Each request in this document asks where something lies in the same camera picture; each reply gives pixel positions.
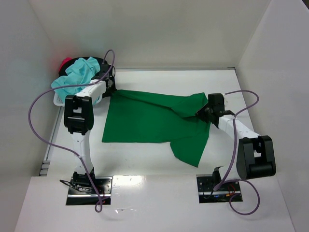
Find green t shirt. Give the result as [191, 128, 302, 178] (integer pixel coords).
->
[102, 90, 210, 167]

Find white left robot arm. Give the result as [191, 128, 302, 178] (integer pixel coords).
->
[64, 61, 116, 189]

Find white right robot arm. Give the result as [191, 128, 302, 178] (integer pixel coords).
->
[196, 90, 276, 189]

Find black t shirt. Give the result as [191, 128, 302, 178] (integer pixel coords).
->
[59, 56, 117, 100]

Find light blue t shirt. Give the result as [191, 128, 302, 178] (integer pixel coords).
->
[51, 57, 100, 103]

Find pink red t shirt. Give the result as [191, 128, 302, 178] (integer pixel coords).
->
[58, 57, 72, 71]

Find white plastic laundry basket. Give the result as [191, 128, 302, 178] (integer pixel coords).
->
[53, 93, 102, 107]

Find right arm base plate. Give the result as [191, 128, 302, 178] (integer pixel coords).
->
[196, 174, 243, 203]

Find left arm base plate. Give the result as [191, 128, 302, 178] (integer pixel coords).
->
[66, 177, 112, 206]

